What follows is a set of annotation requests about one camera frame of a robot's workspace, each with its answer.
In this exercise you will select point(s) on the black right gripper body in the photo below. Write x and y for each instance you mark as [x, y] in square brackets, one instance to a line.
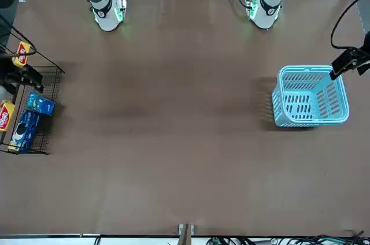
[10, 74]

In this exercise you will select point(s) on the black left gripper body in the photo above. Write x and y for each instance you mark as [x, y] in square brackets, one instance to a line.
[367, 48]

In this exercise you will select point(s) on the blue oreo cookie box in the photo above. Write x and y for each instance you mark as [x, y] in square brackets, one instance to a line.
[24, 130]
[42, 104]

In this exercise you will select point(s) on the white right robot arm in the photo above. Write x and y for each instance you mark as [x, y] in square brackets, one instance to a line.
[107, 14]

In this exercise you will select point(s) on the yellow wafer box red logo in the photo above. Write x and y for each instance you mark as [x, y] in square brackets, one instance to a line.
[21, 54]

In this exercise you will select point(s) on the yellow nabati wafer box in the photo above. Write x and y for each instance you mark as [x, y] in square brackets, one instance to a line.
[5, 116]

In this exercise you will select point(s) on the light blue plastic basket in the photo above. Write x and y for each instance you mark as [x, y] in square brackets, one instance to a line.
[310, 122]

